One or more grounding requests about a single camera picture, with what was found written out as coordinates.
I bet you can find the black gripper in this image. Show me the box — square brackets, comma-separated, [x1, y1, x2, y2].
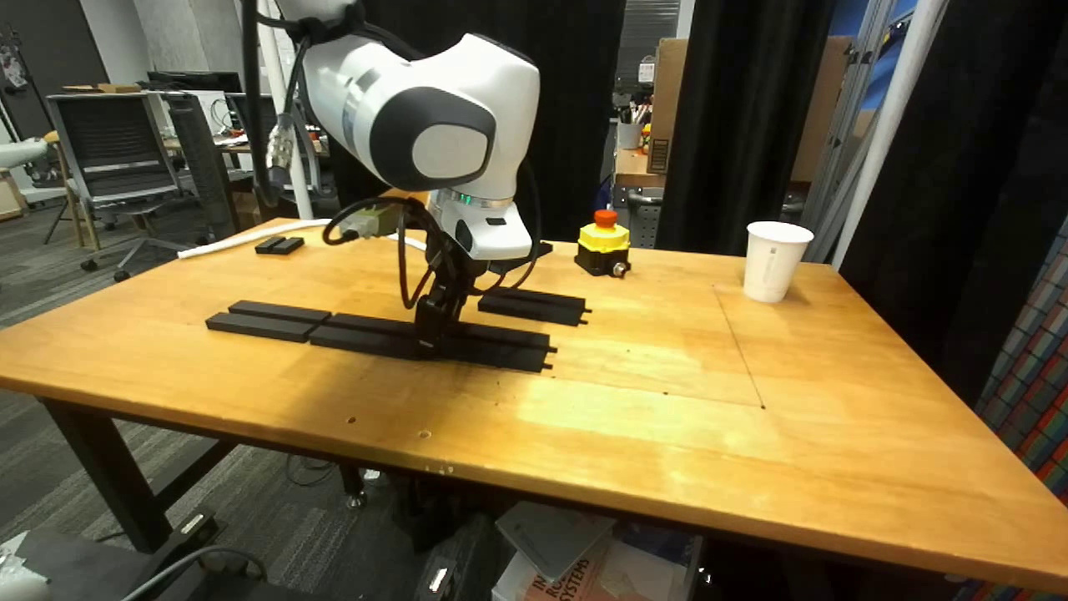
[415, 235, 473, 344]

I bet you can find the black long pad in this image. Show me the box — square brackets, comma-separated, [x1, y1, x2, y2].
[312, 312, 423, 356]
[207, 301, 326, 339]

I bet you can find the black long pad front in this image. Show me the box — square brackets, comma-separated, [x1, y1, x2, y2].
[207, 301, 326, 339]

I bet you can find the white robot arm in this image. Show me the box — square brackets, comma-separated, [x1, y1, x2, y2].
[273, 0, 541, 344]

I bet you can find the black small pad far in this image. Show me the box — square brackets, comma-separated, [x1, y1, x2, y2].
[477, 290, 589, 328]

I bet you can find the black small pad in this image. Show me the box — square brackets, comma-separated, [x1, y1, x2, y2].
[253, 233, 305, 252]
[477, 290, 589, 328]

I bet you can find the yellow red emergency button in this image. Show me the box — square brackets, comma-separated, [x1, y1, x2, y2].
[578, 208, 631, 278]

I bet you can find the black small pad left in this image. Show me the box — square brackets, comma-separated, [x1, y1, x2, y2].
[253, 233, 305, 252]

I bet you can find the white paper cup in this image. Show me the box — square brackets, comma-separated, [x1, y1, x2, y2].
[745, 220, 816, 302]

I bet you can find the black curtain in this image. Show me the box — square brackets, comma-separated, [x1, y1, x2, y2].
[659, 0, 837, 252]

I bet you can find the white diagonal pole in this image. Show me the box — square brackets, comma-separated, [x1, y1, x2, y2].
[833, 0, 951, 271]

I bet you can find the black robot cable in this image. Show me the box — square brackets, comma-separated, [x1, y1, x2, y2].
[321, 192, 555, 312]

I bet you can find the black table leg frame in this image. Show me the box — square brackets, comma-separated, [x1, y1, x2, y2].
[45, 397, 234, 552]

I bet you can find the colourful patterned wall panel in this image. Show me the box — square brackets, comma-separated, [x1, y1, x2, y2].
[978, 217, 1068, 501]

